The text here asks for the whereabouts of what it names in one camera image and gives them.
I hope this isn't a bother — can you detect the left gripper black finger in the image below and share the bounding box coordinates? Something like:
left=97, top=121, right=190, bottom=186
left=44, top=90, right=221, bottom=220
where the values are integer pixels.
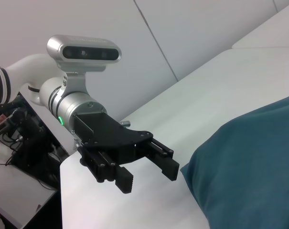
left=78, top=145, right=135, bottom=194
left=145, top=139, right=180, bottom=182

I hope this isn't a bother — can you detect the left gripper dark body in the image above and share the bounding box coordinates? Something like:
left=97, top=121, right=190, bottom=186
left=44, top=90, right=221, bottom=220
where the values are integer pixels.
left=73, top=113, right=155, bottom=166

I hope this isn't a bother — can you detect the teal T-shirt with FREE print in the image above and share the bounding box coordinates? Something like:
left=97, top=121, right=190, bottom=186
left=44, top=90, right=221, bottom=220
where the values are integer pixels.
left=180, top=94, right=289, bottom=229

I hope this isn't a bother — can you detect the white side desk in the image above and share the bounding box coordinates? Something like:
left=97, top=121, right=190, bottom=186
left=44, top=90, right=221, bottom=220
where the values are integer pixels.
left=0, top=140, right=58, bottom=229

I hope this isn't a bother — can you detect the black equipment with cables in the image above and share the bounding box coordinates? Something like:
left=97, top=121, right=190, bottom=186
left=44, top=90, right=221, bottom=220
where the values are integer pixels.
left=0, top=92, right=71, bottom=192

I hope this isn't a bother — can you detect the left wrist camera silver housing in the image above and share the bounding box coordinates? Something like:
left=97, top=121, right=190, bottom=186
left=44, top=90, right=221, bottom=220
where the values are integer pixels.
left=46, top=34, right=122, bottom=96

